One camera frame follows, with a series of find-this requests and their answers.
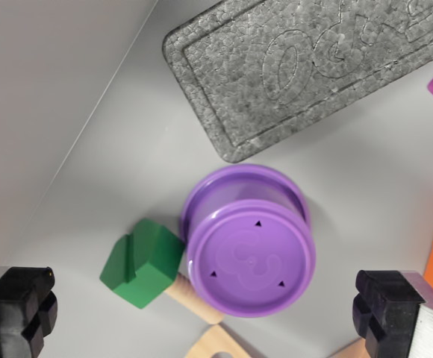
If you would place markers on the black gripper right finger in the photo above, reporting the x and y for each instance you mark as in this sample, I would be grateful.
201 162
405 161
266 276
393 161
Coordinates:
392 317

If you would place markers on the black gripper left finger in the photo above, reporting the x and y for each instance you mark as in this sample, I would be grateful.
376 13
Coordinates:
11 309

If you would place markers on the green-headed wooden bolt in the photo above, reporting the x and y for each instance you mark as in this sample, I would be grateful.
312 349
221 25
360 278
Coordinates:
142 261

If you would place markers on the purple plastic stacking cup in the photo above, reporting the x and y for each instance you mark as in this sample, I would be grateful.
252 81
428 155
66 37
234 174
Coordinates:
250 261

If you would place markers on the wooden bar with holes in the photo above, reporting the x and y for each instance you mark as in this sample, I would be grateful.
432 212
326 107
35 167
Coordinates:
209 343

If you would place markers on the grey foam block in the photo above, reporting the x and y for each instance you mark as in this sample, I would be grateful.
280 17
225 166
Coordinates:
295 74

